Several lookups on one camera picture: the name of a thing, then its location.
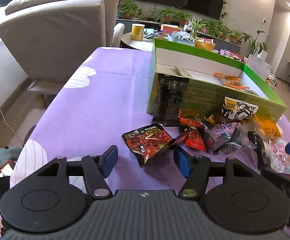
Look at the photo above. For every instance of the beige long snack packet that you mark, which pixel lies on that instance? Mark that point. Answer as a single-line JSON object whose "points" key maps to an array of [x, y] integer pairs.
{"points": [[182, 72]]}

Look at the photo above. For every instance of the purple wrapped snack bag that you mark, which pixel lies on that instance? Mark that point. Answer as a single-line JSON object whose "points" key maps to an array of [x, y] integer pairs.
{"points": [[224, 138]]}

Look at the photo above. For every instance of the orange snack bag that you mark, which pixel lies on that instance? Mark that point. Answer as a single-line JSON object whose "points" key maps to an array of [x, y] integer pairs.
{"points": [[270, 128]]}

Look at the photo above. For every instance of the yellow tin can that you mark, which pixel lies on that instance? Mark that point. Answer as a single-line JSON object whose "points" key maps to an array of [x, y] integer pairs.
{"points": [[137, 31]]}

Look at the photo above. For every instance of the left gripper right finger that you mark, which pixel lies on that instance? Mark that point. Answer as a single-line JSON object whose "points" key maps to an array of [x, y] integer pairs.
{"points": [[195, 170]]}

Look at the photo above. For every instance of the purple floral tablecloth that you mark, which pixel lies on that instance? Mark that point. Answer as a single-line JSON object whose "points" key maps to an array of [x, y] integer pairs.
{"points": [[107, 96]]}

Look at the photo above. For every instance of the tall green floor plant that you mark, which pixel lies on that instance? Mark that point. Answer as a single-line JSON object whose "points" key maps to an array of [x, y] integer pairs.
{"points": [[255, 47]]}

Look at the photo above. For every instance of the black stick snack wrapper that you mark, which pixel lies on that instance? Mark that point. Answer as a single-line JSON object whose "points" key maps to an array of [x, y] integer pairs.
{"points": [[263, 161]]}

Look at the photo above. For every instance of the orange box on table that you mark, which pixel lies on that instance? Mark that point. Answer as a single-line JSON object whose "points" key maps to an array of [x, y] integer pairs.
{"points": [[169, 29]]}

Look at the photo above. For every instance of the green cardboard box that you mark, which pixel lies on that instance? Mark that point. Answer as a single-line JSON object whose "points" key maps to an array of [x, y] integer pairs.
{"points": [[205, 93]]}

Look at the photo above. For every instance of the red orange snack packet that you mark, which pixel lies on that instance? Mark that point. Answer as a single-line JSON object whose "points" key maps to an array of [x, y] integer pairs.
{"points": [[231, 81]]}

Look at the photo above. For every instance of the dark red spicy snack packet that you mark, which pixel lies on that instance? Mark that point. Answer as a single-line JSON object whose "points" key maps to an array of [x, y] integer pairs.
{"points": [[151, 142]]}

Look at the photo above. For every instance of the spider plant in vase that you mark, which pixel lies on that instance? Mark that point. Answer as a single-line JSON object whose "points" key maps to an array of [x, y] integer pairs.
{"points": [[195, 24]]}

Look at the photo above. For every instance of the black white patterned snack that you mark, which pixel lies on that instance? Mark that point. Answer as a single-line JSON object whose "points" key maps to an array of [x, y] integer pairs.
{"points": [[238, 110]]}

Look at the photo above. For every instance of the yellow woven basket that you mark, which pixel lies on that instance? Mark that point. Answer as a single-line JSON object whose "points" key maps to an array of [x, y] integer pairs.
{"points": [[208, 46]]}

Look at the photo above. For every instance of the black snack packet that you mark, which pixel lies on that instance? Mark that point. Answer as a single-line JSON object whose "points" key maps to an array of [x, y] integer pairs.
{"points": [[170, 93]]}

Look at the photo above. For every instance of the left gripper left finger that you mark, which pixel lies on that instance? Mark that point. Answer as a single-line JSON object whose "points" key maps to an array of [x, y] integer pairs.
{"points": [[96, 169]]}

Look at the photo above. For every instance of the red small snack packet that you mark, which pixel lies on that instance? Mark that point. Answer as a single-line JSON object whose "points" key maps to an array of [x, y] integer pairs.
{"points": [[194, 140]]}

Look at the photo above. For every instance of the blue plastic organizer tray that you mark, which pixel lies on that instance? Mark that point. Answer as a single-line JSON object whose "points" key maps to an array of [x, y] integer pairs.
{"points": [[177, 38]]}

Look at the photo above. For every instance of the beige armchair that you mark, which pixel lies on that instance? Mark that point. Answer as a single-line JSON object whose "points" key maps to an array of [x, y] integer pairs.
{"points": [[50, 39]]}

